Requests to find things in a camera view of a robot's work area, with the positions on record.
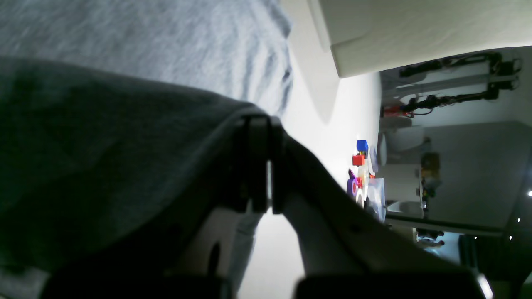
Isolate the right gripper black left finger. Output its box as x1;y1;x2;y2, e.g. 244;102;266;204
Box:
42;115;273;299

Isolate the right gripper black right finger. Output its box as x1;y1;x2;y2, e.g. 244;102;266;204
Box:
270;118;495;299

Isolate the grey T-shirt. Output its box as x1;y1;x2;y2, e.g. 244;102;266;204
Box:
1;0;293;299

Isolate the pile of coloured toys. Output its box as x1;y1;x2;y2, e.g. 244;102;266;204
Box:
346;140;387;223

